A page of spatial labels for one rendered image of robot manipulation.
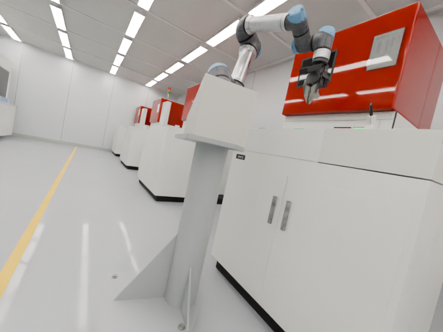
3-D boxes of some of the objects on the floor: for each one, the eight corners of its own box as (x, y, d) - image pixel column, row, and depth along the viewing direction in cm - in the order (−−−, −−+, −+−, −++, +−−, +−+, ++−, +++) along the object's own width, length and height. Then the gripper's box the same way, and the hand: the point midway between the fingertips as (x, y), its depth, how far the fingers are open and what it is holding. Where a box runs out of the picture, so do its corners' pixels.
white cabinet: (270, 256, 178) (292, 163, 173) (419, 363, 98) (467, 195, 93) (206, 265, 142) (231, 148, 138) (358, 445, 62) (430, 180, 58)
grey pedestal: (88, 354, 72) (132, 118, 67) (107, 275, 112) (134, 125, 107) (222, 332, 91) (264, 149, 87) (196, 272, 132) (223, 145, 127)
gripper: (334, 63, 100) (324, 107, 101) (317, 68, 107) (308, 108, 108) (324, 55, 95) (314, 101, 96) (307, 60, 103) (297, 103, 104)
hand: (308, 101), depth 101 cm, fingers closed
